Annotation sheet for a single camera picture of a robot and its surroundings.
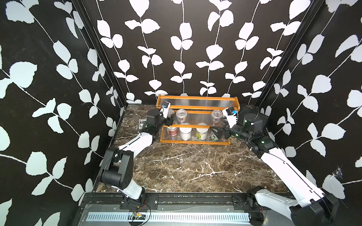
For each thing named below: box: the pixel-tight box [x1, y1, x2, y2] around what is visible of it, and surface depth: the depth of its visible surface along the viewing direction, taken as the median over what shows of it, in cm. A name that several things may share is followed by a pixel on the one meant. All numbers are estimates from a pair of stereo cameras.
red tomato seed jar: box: [166, 127, 181, 138], surface depth 98 cm
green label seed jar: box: [195, 128, 209, 141], surface depth 95 cm
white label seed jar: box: [179, 127, 193, 141], surface depth 95 cm
